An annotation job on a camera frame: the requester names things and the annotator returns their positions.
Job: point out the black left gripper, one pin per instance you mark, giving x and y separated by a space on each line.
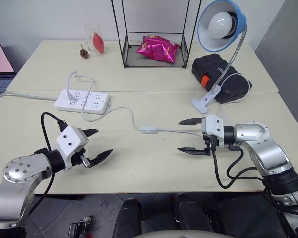
80 158

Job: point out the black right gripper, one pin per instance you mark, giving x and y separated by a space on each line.
212 142

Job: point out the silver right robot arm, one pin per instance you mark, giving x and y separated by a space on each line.
265 148

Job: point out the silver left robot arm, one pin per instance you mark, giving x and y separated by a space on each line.
19 173

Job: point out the blue gooseneck clamp desk lamp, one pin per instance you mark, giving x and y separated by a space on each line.
240 22

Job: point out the white power strip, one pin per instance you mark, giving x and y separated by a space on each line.
89 105

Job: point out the black case with orange latch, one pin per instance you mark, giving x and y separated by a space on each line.
210 67

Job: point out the dark rounded shape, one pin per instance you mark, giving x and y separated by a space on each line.
129 218
191 213

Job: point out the pink foil snack bag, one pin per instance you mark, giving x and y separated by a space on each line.
156 49

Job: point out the cream curved robot body edge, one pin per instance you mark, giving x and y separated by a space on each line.
181 234

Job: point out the red pear-shaped object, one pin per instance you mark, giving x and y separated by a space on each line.
99 43

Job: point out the clear glass cup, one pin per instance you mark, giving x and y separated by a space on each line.
89 32

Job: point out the white light bulb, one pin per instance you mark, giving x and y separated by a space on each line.
220 24

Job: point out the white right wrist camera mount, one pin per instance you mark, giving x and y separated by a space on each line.
213 126

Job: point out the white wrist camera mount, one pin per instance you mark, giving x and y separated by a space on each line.
69 141
213 126

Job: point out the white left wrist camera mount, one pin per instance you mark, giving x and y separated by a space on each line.
69 141

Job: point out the black metal caster bracket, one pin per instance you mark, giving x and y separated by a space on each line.
78 228

